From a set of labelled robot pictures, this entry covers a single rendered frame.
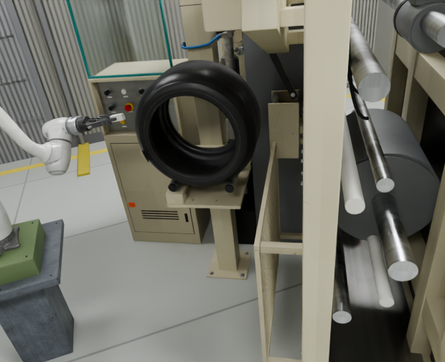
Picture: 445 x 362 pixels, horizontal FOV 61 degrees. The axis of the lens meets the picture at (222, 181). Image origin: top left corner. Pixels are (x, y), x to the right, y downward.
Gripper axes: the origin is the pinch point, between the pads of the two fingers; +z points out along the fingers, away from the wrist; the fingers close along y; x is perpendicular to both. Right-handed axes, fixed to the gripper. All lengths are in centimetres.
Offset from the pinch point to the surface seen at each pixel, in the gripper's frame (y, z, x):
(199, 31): 27, 42, -25
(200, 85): -11, 48, -10
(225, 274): 22, 16, 126
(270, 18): -45, 84, -33
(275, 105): 20, 71, 15
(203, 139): 26.9, 28.2, 29.5
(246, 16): -45, 78, -35
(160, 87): -10.1, 30.7, -12.1
